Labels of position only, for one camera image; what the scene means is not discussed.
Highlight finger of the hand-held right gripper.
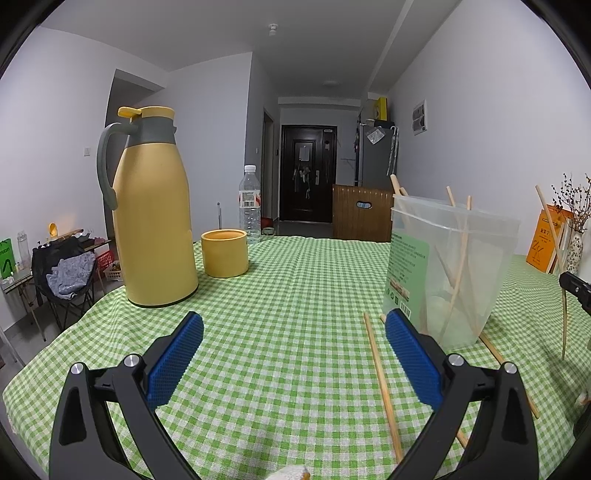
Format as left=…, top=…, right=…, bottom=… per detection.
left=558, top=272, right=591, bottom=317

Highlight clear plastic container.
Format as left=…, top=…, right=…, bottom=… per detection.
left=382, top=194, right=522, bottom=348

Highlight white wall panel box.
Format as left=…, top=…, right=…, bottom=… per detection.
left=411, top=99, right=428, bottom=136

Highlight yellow thermos jug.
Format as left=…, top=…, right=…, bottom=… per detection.
left=96, top=105, right=199, bottom=308

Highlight orange book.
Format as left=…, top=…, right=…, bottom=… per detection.
left=526, top=203, right=573, bottom=273

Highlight yellow round cup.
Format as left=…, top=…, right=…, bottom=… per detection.
left=201, top=228, right=249, bottom=278

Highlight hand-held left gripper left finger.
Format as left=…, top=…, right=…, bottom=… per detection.
left=49, top=311, right=205, bottom=480

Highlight wooden slatted cabinet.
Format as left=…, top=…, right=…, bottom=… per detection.
left=332, top=184, right=398, bottom=243

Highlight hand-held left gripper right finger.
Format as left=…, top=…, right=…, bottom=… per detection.
left=385, top=309, right=541, bottom=480

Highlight grey blue cloth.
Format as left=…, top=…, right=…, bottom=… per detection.
left=46, top=254, right=96, bottom=301

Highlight clear water bottle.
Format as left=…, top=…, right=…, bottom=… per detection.
left=238, top=165, right=262, bottom=244

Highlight dark entrance door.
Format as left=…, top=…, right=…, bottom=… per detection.
left=281, top=124, right=339, bottom=223

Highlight green checked tablecloth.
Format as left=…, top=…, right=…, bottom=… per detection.
left=2, top=235, right=591, bottom=480

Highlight person's left hand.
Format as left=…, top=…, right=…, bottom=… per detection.
left=270, top=465, right=311, bottom=480

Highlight hanging folded umbrella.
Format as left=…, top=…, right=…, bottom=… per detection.
left=387, top=126, right=399, bottom=176

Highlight dried branch bouquet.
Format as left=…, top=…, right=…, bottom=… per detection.
left=551, top=173, right=591, bottom=232

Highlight grey refrigerator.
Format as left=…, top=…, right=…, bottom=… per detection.
left=358, top=122, right=399, bottom=189

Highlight black folding chair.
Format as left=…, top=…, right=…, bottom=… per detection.
left=30, top=237, right=100, bottom=342

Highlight green paper bag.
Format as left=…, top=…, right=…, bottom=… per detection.
left=0, top=239, right=14, bottom=280

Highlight white books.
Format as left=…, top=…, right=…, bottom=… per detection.
left=549, top=219, right=575, bottom=275

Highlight speckled slim vase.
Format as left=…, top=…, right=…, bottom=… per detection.
left=567, top=231, right=586, bottom=276

